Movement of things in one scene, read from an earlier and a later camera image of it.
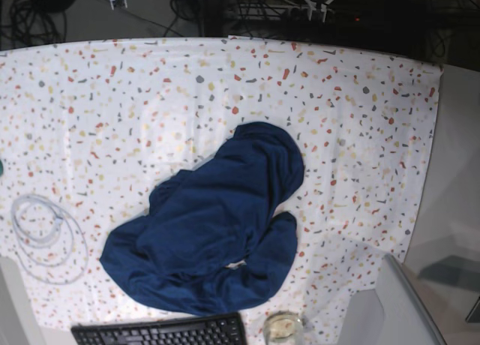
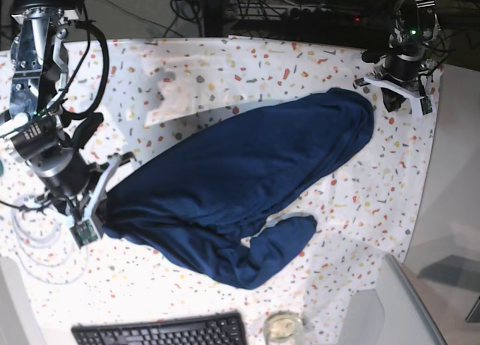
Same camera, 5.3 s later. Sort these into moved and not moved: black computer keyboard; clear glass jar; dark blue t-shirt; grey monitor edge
Moved: dark blue t-shirt
Not moved: grey monitor edge; clear glass jar; black computer keyboard
